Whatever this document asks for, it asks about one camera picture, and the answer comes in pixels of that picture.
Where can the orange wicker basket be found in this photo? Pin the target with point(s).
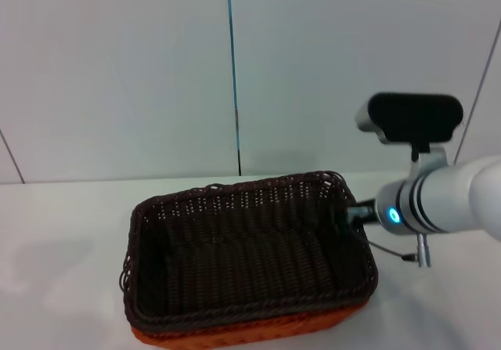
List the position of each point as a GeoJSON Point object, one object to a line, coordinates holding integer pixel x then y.
{"type": "Point", "coordinates": [250, 328]}

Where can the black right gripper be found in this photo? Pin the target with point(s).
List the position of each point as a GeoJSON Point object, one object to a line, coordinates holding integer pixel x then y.
{"type": "Point", "coordinates": [364, 211]}

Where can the dark brown wicker basket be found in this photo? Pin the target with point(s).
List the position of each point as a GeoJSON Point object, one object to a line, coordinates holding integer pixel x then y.
{"type": "Point", "coordinates": [250, 256]}

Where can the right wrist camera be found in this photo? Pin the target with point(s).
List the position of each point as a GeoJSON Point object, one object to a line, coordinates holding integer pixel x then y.
{"type": "Point", "coordinates": [415, 117]}

